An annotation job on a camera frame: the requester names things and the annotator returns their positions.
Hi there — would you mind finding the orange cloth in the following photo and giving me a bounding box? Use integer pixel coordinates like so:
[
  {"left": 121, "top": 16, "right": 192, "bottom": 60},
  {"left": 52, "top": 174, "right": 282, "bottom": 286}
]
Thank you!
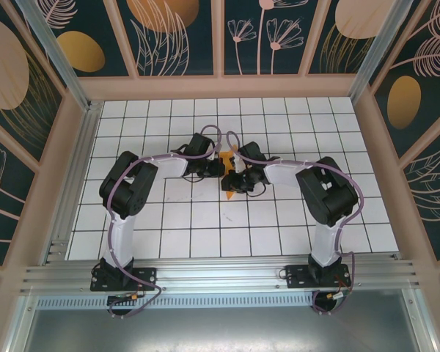
[{"left": 219, "top": 144, "right": 240, "bottom": 202}]

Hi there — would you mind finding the grey metal sheet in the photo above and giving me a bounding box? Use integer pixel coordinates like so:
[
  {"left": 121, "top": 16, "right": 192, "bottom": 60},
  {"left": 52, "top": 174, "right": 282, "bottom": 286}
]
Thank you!
[{"left": 18, "top": 289, "right": 437, "bottom": 352}]

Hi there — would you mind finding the small adapter board with connectors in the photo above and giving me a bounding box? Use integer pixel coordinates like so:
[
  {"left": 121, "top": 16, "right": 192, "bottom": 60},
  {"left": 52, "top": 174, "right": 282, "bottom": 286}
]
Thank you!
[
  {"left": 326, "top": 289, "right": 353, "bottom": 301},
  {"left": 107, "top": 292, "right": 141, "bottom": 306}
]

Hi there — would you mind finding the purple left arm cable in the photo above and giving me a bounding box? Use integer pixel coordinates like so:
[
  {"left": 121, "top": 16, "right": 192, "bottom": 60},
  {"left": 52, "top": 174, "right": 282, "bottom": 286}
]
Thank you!
[{"left": 108, "top": 125, "right": 223, "bottom": 319}]

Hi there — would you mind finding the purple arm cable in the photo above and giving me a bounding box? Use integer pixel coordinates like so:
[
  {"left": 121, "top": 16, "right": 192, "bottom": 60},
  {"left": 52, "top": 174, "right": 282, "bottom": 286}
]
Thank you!
[
  {"left": 108, "top": 125, "right": 223, "bottom": 319},
  {"left": 225, "top": 130, "right": 364, "bottom": 317}
]

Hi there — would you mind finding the long aluminium mounting rail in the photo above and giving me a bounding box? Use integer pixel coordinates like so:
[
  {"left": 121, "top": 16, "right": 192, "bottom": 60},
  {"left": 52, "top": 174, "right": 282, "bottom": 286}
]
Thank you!
[{"left": 20, "top": 256, "right": 422, "bottom": 294}]

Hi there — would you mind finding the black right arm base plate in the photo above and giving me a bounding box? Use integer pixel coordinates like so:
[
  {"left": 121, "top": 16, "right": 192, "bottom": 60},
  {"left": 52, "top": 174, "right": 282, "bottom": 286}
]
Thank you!
[{"left": 285, "top": 264, "right": 352, "bottom": 289}]

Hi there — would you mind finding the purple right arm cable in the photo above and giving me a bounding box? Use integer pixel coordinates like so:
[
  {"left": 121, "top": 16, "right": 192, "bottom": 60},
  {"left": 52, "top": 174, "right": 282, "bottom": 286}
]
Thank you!
[{"left": 225, "top": 130, "right": 364, "bottom": 317}]

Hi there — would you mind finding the short aluminium side rail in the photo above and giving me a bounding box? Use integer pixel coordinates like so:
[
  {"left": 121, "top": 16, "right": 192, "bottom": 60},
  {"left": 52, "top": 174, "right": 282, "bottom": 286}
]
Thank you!
[{"left": 40, "top": 102, "right": 103, "bottom": 265}]

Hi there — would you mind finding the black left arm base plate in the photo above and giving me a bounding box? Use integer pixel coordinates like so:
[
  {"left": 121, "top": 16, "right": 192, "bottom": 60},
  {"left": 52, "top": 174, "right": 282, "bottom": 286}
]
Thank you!
[{"left": 90, "top": 267, "right": 158, "bottom": 293}]

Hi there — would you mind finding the perforated metal cable duct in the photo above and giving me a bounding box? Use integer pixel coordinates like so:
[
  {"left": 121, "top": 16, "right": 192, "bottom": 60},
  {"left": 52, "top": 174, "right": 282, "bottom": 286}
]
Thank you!
[{"left": 36, "top": 293, "right": 316, "bottom": 311}]

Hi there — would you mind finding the aluminium frame post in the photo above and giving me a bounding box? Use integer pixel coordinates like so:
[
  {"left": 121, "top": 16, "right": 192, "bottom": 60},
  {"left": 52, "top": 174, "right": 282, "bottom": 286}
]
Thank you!
[
  {"left": 14, "top": 0, "right": 92, "bottom": 111},
  {"left": 348, "top": 0, "right": 404, "bottom": 107}
]

